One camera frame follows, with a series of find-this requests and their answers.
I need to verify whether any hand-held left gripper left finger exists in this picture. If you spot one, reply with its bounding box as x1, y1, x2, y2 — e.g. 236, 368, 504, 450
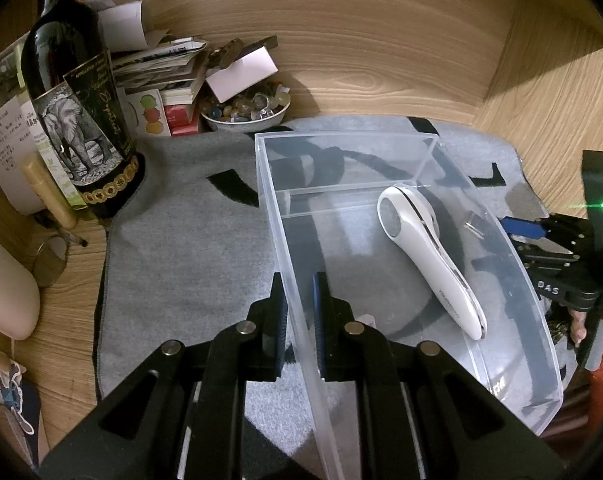
41, 272, 289, 480

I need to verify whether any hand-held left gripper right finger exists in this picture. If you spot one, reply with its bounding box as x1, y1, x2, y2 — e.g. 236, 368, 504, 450
311, 272, 565, 480

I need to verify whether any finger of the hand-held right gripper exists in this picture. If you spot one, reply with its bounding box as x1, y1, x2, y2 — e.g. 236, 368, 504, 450
499, 215, 555, 239
511, 238, 577, 262

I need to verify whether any clear plastic storage box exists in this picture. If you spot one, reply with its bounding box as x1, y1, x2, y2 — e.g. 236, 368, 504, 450
254, 130, 565, 480

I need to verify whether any white handheld massager device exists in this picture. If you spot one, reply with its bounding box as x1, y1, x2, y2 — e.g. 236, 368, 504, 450
377, 186, 488, 342

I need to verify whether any person's right hand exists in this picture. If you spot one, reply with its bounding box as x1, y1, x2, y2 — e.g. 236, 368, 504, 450
569, 307, 603, 346

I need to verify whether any grey mat with black letters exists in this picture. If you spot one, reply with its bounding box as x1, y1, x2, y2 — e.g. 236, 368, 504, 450
96, 115, 582, 480

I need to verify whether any white bowl of polished stones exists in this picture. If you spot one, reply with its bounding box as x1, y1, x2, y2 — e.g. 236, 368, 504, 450
201, 85, 292, 133

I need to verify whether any red box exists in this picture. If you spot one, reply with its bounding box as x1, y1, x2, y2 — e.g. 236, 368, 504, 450
161, 102, 202, 137

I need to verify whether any fruit sticker card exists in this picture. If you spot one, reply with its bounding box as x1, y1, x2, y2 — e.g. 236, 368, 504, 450
126, 89, 164, 137

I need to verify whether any small white cardboard box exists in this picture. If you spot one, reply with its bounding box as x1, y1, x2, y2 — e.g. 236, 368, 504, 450
204, 46, 278, 103

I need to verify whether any cream wooden tube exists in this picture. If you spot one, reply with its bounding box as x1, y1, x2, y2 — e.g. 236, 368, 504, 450
21, 155, 79, 231

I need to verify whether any dark metal tool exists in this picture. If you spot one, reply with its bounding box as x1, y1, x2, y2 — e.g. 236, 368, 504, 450
208, 35, 278, 68

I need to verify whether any cream white cylinder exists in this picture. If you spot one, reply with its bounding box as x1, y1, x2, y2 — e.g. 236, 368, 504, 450
0, 222, 42, 341

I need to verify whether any blue white cartoon sticker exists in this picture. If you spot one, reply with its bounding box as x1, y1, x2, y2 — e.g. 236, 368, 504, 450
0, 360, 37, 436

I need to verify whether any stack of books and papers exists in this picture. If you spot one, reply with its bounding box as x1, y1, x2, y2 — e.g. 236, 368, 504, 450
98, 0, 209, 106

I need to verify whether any white handwritten paper note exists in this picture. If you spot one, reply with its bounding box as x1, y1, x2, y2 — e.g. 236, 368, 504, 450
0, 95, 47, 216

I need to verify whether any dark wine bottle elephant label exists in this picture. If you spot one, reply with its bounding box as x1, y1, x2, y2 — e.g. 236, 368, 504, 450
20, 0, 147, 221

